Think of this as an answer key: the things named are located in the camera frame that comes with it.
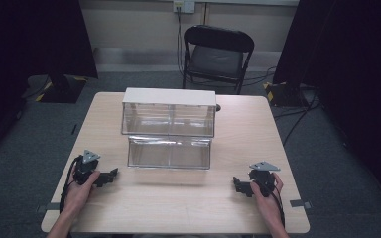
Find grey tape strip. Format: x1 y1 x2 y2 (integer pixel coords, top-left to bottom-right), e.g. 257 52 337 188
289 198 314 210
36 201 62 214

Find person's left hand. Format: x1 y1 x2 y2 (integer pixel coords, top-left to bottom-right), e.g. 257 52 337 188
62 166 101 216

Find dark curtain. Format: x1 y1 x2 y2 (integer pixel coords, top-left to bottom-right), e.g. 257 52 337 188
272 0 381 212
0 0 99 167

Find person's right hand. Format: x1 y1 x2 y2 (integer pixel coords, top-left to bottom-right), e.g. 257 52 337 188
249 172 285 219

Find clear cabinet with white top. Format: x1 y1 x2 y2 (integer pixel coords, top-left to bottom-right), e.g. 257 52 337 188
121 86 218 139

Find black folding chair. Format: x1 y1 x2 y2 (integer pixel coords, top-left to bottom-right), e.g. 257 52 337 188
182 24 256 95

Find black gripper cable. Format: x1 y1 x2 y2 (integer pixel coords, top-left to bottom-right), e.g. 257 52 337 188
269 184 286 229
59 155 82 215

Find white wall outlet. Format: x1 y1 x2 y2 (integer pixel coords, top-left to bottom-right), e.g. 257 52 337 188
173 0 196 14

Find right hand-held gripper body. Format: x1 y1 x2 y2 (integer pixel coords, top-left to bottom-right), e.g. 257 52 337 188
248 161 282 198

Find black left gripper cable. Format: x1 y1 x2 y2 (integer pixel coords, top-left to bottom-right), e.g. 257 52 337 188
59 155 82 215

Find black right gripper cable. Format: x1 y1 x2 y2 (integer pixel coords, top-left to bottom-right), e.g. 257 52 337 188
269 184 286 229

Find black wall outlet cable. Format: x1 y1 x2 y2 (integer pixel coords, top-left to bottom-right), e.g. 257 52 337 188
176 7 185 77

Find black floor cables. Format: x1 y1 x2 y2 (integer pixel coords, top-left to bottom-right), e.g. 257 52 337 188
244 65 321 147

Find black stand base with striped tape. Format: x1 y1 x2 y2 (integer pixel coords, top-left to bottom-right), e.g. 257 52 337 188
34 74 89 104
263 80 312 108

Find clear plastic drawer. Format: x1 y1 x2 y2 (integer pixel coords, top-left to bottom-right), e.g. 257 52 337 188
127 134 213 171

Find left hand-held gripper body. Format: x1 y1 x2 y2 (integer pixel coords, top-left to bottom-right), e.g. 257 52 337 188
73 149 102 185

